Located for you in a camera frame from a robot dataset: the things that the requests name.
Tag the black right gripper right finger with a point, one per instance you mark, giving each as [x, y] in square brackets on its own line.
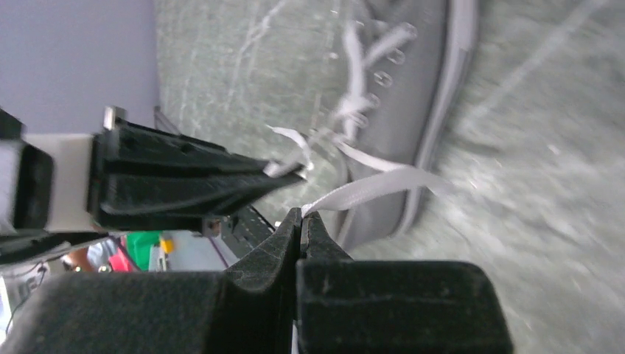
[419, 306]

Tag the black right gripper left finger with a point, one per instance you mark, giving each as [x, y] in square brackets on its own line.
[248, 308]

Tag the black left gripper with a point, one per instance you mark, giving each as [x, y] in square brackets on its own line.
[167, 181]

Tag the white shoelace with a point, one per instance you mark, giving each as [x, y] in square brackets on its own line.
[361, 161]

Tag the grey canvas sneaker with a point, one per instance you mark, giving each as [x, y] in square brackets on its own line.
[407, 61]

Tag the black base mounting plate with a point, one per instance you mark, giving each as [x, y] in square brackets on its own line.
[238, 234]

